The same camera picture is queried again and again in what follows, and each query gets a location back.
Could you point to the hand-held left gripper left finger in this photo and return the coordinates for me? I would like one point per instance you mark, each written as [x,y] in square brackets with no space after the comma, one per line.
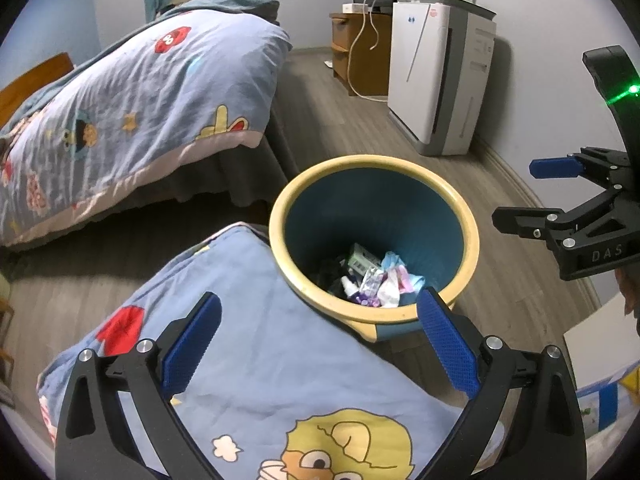
[192,342]

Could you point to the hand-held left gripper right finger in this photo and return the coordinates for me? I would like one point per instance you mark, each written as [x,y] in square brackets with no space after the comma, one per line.
[447,345]

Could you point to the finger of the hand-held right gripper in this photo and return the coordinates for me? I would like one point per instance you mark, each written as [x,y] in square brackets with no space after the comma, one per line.
[525,222]
[555,167]

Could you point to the white tissue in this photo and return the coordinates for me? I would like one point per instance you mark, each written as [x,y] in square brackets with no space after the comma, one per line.
[389,294]

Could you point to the blue face mask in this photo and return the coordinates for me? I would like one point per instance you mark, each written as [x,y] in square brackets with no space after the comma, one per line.
[393,261]

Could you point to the small foil sachet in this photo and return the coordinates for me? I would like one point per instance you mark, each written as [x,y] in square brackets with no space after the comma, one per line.
[371,279]

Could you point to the green white medicine box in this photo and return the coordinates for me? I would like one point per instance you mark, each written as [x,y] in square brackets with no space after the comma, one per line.
[362,258]

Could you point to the black plastic bag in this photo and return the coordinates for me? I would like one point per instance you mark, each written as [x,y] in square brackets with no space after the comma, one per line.
[330,275]

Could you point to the yellow rimmed blue bin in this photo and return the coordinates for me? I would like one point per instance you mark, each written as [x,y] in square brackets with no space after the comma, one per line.
[370,210]

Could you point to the cartoon printed blue cushion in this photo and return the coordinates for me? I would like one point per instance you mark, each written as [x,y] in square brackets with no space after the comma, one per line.
[280,360]

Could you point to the white furniture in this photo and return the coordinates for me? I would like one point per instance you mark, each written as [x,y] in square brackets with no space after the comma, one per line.
[600,345]

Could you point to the printed blue cloth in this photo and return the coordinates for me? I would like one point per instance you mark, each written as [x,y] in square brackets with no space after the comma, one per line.
[607,400]

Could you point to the white air purifier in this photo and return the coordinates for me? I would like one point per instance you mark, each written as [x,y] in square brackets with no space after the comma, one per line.
[430,75]

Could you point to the wooden cabinet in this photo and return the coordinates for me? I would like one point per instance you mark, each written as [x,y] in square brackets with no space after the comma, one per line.
[370,55]

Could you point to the bed with cartoon duvet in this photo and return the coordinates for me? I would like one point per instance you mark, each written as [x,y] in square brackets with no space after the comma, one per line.
[125,110]

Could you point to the small white box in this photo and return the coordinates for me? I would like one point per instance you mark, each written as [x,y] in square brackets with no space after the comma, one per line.
[356,7]

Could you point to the wooden bed frame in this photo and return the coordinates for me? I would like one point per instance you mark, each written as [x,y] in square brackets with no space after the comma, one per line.
[35,82]

